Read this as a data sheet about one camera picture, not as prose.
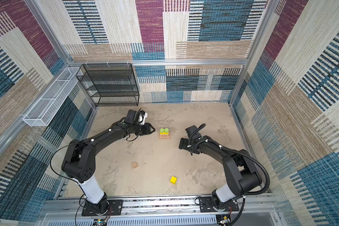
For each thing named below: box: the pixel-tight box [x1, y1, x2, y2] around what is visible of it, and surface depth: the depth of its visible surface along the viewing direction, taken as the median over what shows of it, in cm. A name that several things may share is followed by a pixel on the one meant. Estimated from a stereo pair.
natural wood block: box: [158, 132, 170, 139], surface depth 101 cm
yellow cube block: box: [169, 176, 178, 186], surface depth 82 cm
